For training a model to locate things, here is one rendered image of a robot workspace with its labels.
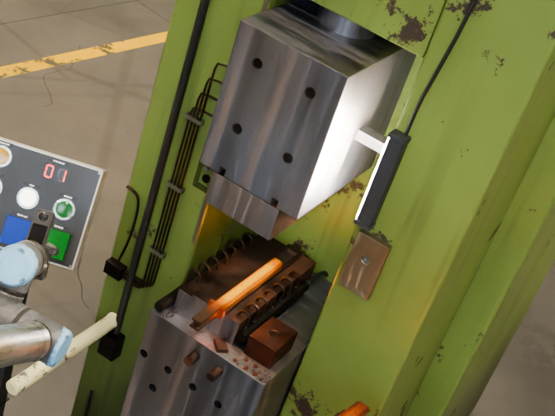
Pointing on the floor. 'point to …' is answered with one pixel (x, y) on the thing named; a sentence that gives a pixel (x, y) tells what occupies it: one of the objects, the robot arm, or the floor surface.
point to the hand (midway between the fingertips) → (46, 243)
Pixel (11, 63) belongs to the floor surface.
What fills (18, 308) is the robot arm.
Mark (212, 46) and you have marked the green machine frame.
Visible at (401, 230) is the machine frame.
